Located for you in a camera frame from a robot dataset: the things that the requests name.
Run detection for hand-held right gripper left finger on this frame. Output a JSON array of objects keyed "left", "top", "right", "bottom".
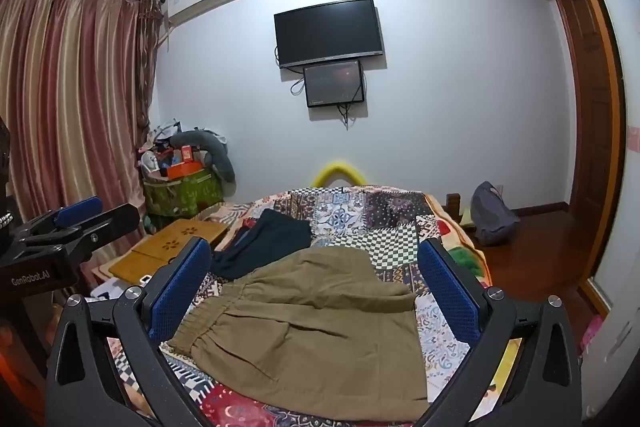
[{"left": 45, "top": 237, "right": 213, "bottom": 427}]

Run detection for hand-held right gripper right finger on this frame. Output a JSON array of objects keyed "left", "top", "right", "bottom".
[{"left": 417, "top": 237, "right": 583, "bottom": 427}]

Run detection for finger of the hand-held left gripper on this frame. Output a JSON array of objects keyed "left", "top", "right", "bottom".
[
  {"left": 20, "top": 196, "right": 104, "bottom": 242},
  {"left": 60, "top": 203, "right": 142, "bottom": 258}
]

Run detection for olive green pants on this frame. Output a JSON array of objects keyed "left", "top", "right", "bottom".
[{"left": 165, "top": 247, "right": 431, "bottom": 423}]

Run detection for dark navy pants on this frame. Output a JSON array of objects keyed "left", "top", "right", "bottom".
[{"left": 212, "top": 208, "right": 313, "bottom": 280}]

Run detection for yellow orange fleece blanket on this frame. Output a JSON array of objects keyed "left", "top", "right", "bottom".
[{"left": 425, "top": 194, "right": 493, "bottom": 288}]

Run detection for bamboo lap table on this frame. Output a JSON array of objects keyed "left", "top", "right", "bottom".
[{"left": 107, "top": 219, "right": 226, "bottom": 284}]

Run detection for green storage bag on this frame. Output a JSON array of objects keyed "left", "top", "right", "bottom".
[{"left": 142, "top": 169, "right": 223, "bottom": 220}]

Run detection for orange box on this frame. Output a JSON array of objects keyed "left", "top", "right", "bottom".
[{"left": 165, "top": 161, "right": 203, "bottom": 180}]

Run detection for grey backpack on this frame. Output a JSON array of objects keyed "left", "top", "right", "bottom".
[{"left": 471, "top": 181, "right": 521, "bottom": 247}]

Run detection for patchwork printed blanket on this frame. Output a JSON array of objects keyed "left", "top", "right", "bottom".
[{"left": 90, "top": 187, "right": 493, "bottom": 427}]

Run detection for red striped curtain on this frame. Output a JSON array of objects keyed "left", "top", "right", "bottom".
[{"left": 0, "top": 0, "right": 161, "bottom": 268}]

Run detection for pink slippers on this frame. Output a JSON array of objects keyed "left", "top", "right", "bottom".
[{"left": 580, "top": 314, "right": 606, "bottom": 353}]

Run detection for yellow foam tube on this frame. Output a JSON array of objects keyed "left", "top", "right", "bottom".
[{"left": 312, "top": 159, "right": 364, "bottom": 188}]

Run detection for brown wooden door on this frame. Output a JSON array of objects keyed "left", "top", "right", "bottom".
[{"left": 550, "top": 0, "right": 628, "bottom": 313}]

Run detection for small black wall monitor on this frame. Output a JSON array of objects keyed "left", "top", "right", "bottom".
[{"left": 303, "top": 60, "right": 364, "bottom": 108}]

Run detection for black wall television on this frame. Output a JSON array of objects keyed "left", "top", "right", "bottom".
[{"left": 273, "top": 0, "right": 385, "bottom": 69}]

